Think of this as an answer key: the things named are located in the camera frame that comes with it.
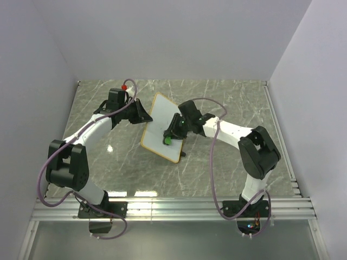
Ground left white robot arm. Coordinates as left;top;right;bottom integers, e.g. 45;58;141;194
44;99;153;218

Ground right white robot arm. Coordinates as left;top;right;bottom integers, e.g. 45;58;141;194
163;113;281;217

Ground green whiteboard eraser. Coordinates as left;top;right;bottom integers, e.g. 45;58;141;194
163;136;172;145

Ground right side aluminium rail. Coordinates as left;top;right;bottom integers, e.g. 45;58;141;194
262;81;302;197

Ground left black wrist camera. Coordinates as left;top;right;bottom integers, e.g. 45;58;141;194
108;88;128;109

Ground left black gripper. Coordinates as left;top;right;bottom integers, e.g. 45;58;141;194
119;99;152;125

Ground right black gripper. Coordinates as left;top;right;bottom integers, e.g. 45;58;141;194
163;114;191;142

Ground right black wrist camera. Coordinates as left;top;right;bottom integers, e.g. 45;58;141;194
178;100;202;122

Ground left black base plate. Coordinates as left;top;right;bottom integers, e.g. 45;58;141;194
78;201;128;219

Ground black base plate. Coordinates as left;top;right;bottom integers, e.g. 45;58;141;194
221;199;271;218
78;201;128;219

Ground aluminium mounting rail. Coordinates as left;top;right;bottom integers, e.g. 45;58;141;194
31;197;317;222

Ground white board with orange frame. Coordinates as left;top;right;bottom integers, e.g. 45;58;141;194
141;92;183;163

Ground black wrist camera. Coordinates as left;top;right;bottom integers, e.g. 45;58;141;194
108;88;128;109
178;100;202;122

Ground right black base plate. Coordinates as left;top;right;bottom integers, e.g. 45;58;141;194
221;199;271;218

